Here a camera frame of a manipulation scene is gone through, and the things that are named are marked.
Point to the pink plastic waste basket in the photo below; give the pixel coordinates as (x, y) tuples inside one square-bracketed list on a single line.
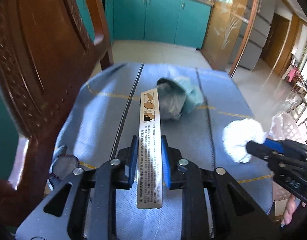
[(284, 127)]

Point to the dark green wrapper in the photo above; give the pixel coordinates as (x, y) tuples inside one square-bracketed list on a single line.
[(171, 97)]

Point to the brown wooden door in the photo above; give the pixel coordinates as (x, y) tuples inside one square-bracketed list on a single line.
[(275, 40)]

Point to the white tissue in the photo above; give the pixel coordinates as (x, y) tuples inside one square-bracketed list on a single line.
[(237, 134)]

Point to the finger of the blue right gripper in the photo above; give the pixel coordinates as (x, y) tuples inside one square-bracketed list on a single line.
[(274, 145), (260, 151)]

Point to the long blue white box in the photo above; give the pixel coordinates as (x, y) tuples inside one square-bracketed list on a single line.
[(150, 174)]

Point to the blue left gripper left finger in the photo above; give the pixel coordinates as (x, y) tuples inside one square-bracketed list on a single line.
[(132, 163)]

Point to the dark wooden chair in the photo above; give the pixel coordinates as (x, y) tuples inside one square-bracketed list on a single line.
[(46, 55)]

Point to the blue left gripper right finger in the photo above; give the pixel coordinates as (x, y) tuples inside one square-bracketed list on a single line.
[(165, 161)]

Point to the glass sliding door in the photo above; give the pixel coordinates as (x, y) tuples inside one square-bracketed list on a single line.
[(229, 29)]

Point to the person's right hand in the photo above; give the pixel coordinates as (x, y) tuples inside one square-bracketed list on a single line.
[(290, 209)]

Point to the silver refrigerator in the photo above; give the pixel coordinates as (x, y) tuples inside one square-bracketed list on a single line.
[(258, 36)]

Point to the light blue tissue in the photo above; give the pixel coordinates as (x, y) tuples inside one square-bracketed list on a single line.
[(185, 88)]

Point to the teal lower kitchen cabinets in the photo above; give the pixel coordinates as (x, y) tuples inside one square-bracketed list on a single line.
[(180, 22)]

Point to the wooden bench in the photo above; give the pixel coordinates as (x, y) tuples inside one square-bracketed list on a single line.
[(299, 113)]

